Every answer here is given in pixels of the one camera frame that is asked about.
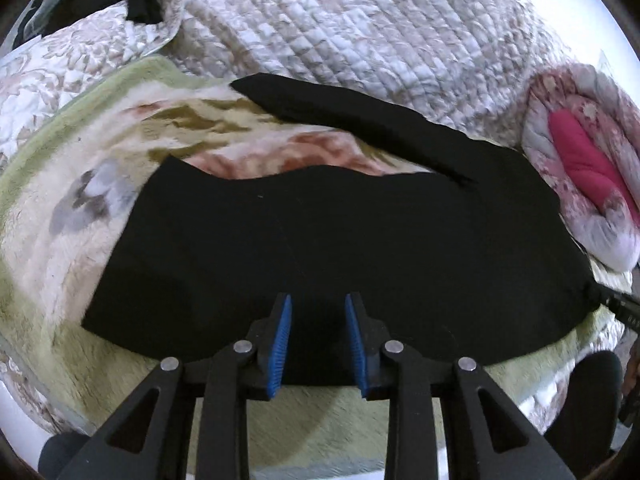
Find white quilted bedspread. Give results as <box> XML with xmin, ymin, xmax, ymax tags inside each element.
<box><xmin>1</xmin><ymin>0</ymin><xmax>563</xmax><ymax>159</ymax></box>

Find black pants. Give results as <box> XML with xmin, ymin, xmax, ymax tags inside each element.
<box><xmin>82</xmin><ymin>74</ymin><xmax>601</xmax><ymax>386</ymax></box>

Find pink floral rolled comforter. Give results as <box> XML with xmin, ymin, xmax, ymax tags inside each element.
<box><xmin>521</xmin><ymin>63</ymin><xmax>639</xmax><ymax>272</ymax></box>

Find person's dark trouser leg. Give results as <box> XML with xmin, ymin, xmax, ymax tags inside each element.
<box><xmin>544</xmin><ymin>351</ymin><xmax>623</xmax><ymax>479</ymax></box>

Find green floral plush blanket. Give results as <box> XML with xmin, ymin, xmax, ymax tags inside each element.
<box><xmin>1</xmin><ymin>55</ymin><xmax>624</xmax><ymax>479</ymax></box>

